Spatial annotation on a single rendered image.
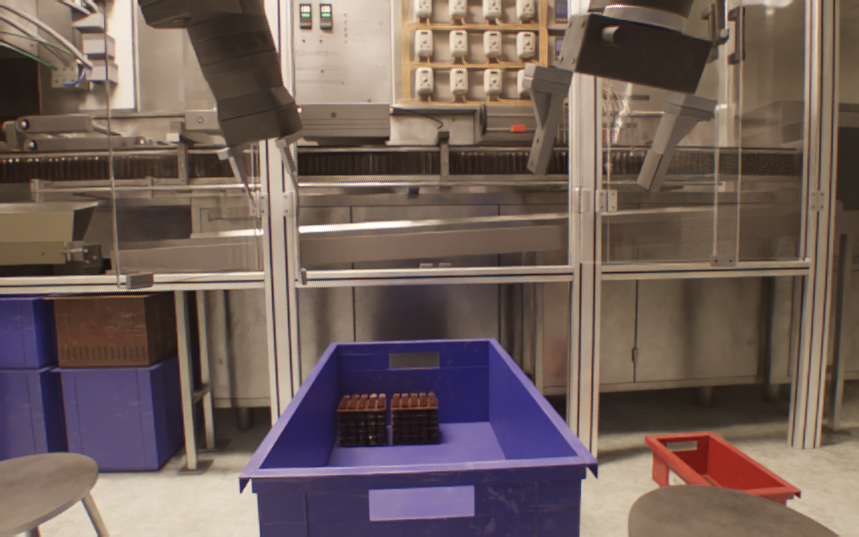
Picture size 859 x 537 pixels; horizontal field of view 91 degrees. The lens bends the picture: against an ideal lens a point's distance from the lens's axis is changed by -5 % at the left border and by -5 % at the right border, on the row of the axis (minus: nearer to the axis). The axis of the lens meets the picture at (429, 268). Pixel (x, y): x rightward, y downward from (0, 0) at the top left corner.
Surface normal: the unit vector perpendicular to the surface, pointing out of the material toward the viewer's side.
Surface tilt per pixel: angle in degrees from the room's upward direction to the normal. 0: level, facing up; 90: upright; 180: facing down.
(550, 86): 114
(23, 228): 79
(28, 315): 90
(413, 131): 90
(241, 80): 122
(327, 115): 90
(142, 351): 90
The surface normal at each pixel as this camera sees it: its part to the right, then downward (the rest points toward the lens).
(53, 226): 0.07, -0.11
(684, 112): 0.10, 0.47
